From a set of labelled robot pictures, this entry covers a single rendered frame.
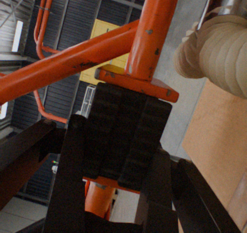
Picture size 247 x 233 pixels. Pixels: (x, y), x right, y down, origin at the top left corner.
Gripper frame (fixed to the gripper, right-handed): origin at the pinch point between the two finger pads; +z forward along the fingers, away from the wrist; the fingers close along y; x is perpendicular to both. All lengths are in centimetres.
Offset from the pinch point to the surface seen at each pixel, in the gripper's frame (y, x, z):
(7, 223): -355, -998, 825
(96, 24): -133, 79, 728
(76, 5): -310, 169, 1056
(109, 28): -89, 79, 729
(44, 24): -321, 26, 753
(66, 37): -320, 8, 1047
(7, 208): -410, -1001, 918
